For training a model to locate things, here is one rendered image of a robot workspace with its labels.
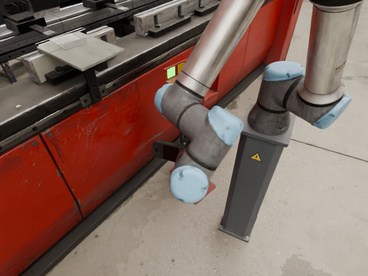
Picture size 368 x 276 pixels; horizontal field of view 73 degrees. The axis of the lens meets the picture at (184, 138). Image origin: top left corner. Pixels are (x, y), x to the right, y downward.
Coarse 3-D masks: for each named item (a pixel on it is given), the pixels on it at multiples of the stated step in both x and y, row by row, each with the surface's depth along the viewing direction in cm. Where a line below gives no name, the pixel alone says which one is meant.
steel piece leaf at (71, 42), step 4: (72, 36) 95; (60, 40) 93; (64, 40) 93; (68, 40) 93; (72, 40) 93; (76, 40) 88; (80, 40) 89; (84, 40) 90; (56, 44) 90; (60, 44) 90; (64, 44) 85; (68, 44) 86; (72, 44) 87; (76, 44) 88; (80, 44) 90; (64, 48) 88; (68, 48) 87
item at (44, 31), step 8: (8, 16) 102; (16, 16) 102; (24, 16) 102; (32, 16) 103; (8, 24) 102; (16, 24) 99; (24, 24) 100; (32, 24) 103; (40, 24) 105; (16, 32) 102; (24, 32) 102; (40, 32) 98; (48, 32) 97; (56, 32) 97
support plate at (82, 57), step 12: (84, 36) 96; (48, 48) 88; (72, 48) 88; (84, 48) 88; (96, 48) 88; (108, 48) 88; (120, 48) 88; (60, 60) 83; (72, 60) 81; (84, 60) 81; (96, 60) 81
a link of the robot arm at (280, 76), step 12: (264, 72) 80; (276, 72) 75; (288, 72) 74; (300, 72) 74; (264, 84) 80; (276, 84) 77; (288, 84) 75; (264, 96) 82; (276, 96) 78; (288, 96) 75; (276, 108) 82
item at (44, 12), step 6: (30, 0) 82; (36, 0) 84; (42, 0) 85; (48, 0) 86; (54, 0) 88; (30, 6) 84; (36, 6) 84; (42, 6) 86; (48, 6) 87; (54, 6) 89; (36, 12) 85; (42, 12) 87; (48, 12) 89; (54, 12) 90; (36, 18) 87
